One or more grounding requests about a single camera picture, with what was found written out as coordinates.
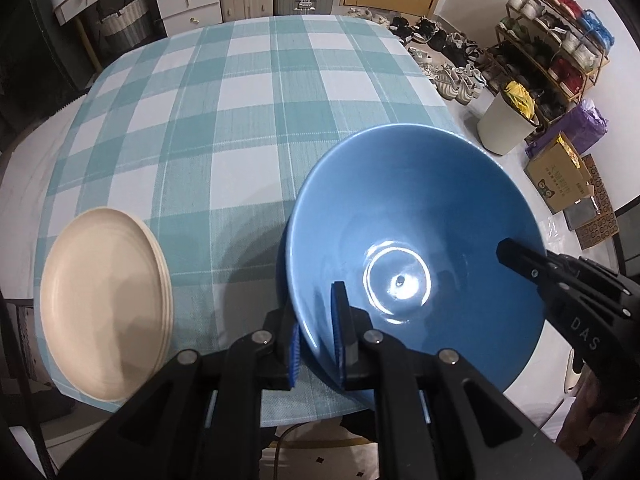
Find rows of assorted sneakers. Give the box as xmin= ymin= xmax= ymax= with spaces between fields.
xmin=492 ymin=0 xmax=615 ymax=121

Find scattered pile of shoes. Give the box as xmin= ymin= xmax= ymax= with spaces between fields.
xmin=345 ymin=6 xmax=501 ymax=106

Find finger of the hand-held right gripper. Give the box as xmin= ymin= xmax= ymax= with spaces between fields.
xmin=496 ymin=238 xmax=577 ymax=307

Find grey flat board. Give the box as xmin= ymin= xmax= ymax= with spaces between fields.
xmin=565 ymin=196 xmax=601 ymax=231

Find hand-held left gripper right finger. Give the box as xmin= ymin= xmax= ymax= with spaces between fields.
xmin=330 ymin=281 xmax=583 ymax=480

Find teal checked tablecloth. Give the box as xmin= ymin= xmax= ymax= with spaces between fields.
xmin=34 ymin=14 xmax=463 ymax=421

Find white trash bin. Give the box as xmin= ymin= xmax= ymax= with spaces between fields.
xmin=477 ymin=91 xmax=541 ymax=156

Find white diamond-print cloth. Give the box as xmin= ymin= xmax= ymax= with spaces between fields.
xmin=295 ymin=447 xmax=381 ymax=480

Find printed cardboard box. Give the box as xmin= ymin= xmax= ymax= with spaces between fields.
xmin=524 ymin=131 xmax=595 ymax=213

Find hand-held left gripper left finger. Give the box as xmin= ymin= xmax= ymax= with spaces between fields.
xmin=57 ymin=305 xmax=302 ymax=480

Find brown doormat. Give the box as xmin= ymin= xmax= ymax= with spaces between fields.
xmin=564 ymin=154 xmax=621 ymax=250

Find golden metal shoe rack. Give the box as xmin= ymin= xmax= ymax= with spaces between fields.
xmin=487 ymin=0 xmax=613 ymax=126

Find purple bag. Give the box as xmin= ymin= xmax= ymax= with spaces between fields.
xmin=525 ymin=99 xmax=610 ymax=161

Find yellow bag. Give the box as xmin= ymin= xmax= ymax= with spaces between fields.
xmin=502 ymin=80 xmax=538 ymax=121

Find woven laundry basket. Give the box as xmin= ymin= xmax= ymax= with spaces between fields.
xmin=95 ymin=0 xmax=151 ymax=51

